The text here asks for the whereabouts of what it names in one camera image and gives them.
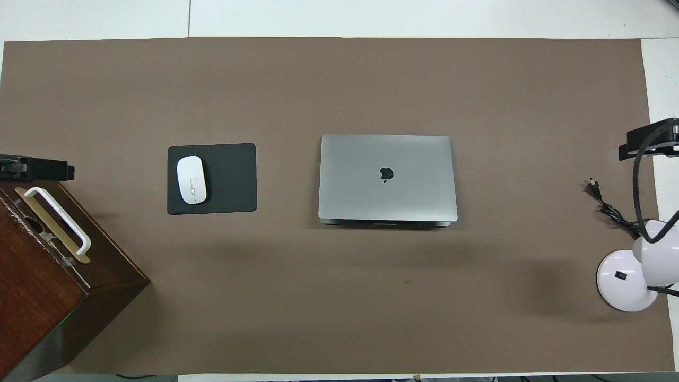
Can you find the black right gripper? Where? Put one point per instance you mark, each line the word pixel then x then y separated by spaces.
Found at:
pixel 673 138

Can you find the white computer mouse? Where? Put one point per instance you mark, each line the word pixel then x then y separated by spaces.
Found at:
pixel 191 179

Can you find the white desk lamp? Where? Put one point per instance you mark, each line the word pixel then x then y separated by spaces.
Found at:
pixel 620 281

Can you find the dark brown wooden box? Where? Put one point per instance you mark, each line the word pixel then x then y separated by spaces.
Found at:
pixel 37 297

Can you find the grey aluminium laptop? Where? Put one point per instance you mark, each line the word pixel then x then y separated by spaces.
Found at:
pixel 360 185

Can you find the black mouse pad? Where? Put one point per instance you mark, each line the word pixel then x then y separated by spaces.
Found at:
pixel 231 178

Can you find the brown table mat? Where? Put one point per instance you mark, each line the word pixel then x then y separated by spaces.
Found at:
pixel 318 297

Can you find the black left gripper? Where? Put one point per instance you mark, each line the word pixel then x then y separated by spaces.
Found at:
pixel 13 167

